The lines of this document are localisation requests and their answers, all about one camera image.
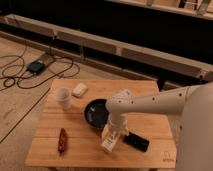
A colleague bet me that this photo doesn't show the translucent plastic cup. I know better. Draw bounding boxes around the translucent plastic cup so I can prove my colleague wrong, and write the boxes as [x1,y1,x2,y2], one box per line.
[53,87,71,110]

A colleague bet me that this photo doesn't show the blue power adapter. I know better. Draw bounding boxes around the blue power adapter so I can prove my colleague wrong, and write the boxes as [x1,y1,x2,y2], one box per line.
[27,61,45,74]

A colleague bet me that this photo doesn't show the brown-red snack bar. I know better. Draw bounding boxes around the brown-red snack bar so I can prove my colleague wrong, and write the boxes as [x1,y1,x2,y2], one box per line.
[58,128,68,154]

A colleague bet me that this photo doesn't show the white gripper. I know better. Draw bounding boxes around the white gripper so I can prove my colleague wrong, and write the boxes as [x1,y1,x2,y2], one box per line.
[108,113,128,134]

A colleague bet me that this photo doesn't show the white soap bar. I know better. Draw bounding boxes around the white soap bar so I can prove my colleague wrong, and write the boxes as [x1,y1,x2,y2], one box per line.
[72,83,88,98]

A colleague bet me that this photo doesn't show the white lotion bottle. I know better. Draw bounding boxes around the white lotion bottle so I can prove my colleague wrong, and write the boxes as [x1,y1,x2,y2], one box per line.
[101,126,121,152]

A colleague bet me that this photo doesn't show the wooden beam frame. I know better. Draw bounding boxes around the wooden beam frame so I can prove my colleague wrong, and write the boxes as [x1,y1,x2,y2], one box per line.
[0,14,213,82]

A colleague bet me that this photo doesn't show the black rectangular box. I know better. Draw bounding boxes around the black rectangular box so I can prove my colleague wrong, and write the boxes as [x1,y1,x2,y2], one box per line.
[124,132,149,152]

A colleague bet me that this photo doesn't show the dark ceramic bowl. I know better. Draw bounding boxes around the dark ceramic bowl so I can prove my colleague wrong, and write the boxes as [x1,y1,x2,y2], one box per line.
[84,99,109,129]

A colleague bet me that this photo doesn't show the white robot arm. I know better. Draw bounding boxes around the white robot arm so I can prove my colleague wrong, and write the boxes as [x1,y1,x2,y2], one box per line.
[106,82,213,171]

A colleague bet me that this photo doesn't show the black floor cable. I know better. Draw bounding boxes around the black floor cable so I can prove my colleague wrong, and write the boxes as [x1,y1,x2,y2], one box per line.
[0,41,81,90]

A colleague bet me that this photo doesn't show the wooden table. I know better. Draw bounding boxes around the wooden table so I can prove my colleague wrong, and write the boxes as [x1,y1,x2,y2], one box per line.
[25,80,176,169]

